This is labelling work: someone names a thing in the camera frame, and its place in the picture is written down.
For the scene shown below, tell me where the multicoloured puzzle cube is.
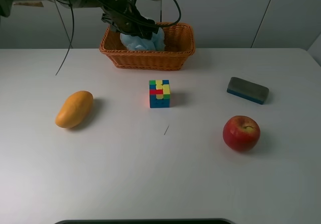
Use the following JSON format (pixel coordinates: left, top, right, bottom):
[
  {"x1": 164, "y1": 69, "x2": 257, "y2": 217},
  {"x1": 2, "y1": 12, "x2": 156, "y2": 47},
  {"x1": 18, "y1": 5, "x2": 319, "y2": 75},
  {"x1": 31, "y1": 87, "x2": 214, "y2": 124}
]
[{"x1": 149, "y1": 79, "x2": 171, "y2": 108}]

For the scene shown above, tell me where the orange wicker basket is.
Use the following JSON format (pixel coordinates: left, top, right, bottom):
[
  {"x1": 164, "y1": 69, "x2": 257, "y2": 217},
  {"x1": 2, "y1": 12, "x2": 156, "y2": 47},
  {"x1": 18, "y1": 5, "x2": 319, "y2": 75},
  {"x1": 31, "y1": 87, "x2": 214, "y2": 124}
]
[{"x1": 99, "y1": 23, "x2": 196, "y2": 71}]

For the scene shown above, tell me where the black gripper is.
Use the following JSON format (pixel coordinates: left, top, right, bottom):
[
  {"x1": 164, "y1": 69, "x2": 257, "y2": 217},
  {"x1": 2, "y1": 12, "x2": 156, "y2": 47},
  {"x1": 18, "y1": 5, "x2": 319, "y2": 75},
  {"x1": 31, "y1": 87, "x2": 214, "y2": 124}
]
[{"x1": 101, "y1": 0, "x2": 156, "y2": 40}]

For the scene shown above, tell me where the thin black hanging cable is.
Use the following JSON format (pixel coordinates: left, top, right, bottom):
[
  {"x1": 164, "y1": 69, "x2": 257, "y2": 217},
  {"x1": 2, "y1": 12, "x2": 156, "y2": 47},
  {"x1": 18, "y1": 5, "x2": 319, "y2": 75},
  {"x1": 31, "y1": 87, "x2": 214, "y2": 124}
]
[{"x1": 54, "y1": 0, "x2": 75, "y2": 76}]

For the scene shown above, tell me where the yellow mango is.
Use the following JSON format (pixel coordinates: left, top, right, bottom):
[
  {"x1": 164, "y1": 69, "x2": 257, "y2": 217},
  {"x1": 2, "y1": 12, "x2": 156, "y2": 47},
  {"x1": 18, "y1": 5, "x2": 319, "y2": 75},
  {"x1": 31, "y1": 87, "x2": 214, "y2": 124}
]
[{"x1": 55, "y1": 90, "x2": 94, "y2": 129}]

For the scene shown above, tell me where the blue mesh bath loofah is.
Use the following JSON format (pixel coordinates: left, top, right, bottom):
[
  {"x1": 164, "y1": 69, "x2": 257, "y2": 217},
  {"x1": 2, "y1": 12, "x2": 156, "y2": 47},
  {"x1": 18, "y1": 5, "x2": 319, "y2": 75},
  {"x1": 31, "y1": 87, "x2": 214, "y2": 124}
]
[{"x1": 120, "y1": 28, "x2": 166, "y2": 51}]

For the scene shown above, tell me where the grey blue board eraser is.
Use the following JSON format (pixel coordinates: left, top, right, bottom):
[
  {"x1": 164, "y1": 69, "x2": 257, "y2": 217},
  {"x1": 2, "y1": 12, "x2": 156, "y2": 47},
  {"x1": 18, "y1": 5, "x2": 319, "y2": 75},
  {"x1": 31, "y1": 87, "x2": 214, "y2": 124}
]
[{"x1": 227, "y1": 77, "x2": 269, "y2": 104}]

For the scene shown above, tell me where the red apple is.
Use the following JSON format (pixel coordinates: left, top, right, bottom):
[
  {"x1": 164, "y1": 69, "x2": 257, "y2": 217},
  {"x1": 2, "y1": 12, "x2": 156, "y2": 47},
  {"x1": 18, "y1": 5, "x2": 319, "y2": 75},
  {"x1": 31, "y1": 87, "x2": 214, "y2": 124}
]
[{"x1": 223, "y1": 116, "x2": 261, "y2": 152}]

